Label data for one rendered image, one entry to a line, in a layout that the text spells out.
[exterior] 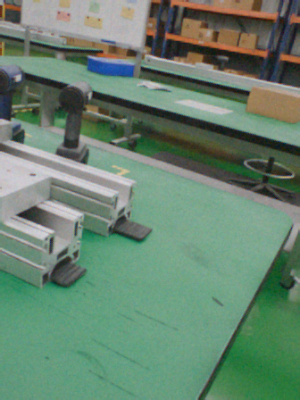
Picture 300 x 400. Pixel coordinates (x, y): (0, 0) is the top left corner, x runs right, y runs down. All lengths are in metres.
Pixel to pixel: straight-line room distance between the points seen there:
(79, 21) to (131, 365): 3.79
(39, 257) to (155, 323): 0.18
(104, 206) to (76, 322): 0.24
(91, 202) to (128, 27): 3.15
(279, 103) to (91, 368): 2.14
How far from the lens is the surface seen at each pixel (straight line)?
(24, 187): 0.59
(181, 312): 0.59
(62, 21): 4.23
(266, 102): 2.47
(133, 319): 0.56
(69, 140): 0.96
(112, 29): 3.87
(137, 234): 0.73
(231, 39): 10.44
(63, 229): 0.61
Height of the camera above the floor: 1.14
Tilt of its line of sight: 23 degrees down
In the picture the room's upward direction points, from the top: 10 degrees clockwise
